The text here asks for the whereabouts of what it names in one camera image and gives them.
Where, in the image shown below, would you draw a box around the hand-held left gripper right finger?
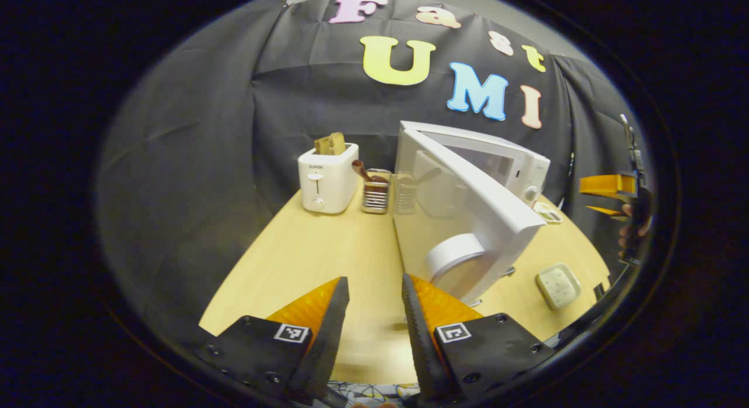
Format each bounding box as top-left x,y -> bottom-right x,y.
401,273 -> 555,404

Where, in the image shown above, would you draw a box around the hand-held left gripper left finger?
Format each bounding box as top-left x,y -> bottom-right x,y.
196,276 -> 350,404

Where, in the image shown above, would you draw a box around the white microwave oven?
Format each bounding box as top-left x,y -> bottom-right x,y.
393,121 -> 552,306

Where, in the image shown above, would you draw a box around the white plate with dark food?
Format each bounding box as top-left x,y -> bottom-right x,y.
534,202 -> 564,224

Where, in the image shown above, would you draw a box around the cream rectangular plate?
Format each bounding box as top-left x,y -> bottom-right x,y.
535,263 -> 582,310

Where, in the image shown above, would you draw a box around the white toaster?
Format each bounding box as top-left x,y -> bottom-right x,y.
298,143 -> 359,215

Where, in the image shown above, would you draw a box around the brown wooden spoon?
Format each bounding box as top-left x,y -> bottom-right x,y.
352,160 -> 381,183

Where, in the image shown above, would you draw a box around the brown toast slices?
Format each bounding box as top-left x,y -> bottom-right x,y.
314,132 -> 346,156

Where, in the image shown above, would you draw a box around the black backdrop cloth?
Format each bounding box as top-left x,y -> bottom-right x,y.
97,0 -> 653,344

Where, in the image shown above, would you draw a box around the tangle of grey cables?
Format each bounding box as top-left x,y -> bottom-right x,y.
325,380 -> 422,404

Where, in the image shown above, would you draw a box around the metal wire cutlery holder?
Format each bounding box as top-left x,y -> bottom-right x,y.
362,169 -> 393,215

